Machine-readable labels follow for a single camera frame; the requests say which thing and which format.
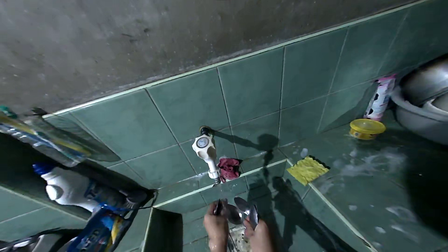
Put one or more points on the white bottle with blue cap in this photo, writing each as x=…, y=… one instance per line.
x=70, y=185

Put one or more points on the person's left forearm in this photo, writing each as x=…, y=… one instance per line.
x=218, y=247

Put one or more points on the large metal pot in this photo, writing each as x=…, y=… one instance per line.
x=425, y=78

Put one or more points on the white faucet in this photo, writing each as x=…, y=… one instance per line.
x=205, y=149

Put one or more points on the large grey basin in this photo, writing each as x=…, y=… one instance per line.
x=416, y=122

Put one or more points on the blue and yellow packet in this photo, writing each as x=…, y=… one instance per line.
x=96, y=232

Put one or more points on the yellow sponge cloth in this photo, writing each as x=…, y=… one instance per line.
x=307, y=170

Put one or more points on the person's left fingers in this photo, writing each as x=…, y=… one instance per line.
x=212, y=209

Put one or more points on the person's right fingers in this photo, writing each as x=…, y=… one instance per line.
x=249, y=227

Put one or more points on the yellow round tub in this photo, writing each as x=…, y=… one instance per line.
x=366, y=130

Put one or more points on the person's left hand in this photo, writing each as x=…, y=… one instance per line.
x=216, y=227

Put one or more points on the pink and white packet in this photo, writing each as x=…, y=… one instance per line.
x=380, y=98

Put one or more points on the person's right hand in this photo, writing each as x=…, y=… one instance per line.
x=260, y=238

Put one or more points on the maroon cloth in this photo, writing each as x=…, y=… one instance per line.
x=229, y=168

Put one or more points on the dark bristle brush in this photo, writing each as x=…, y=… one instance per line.
x=134, y=198

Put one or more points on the clear plastic bottle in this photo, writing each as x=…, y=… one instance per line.
x=52, y=143

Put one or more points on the dark narrow metal spoon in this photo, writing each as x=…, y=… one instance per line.
x=218, y=207

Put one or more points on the white bowl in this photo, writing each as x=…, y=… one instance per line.
x=441, y=103

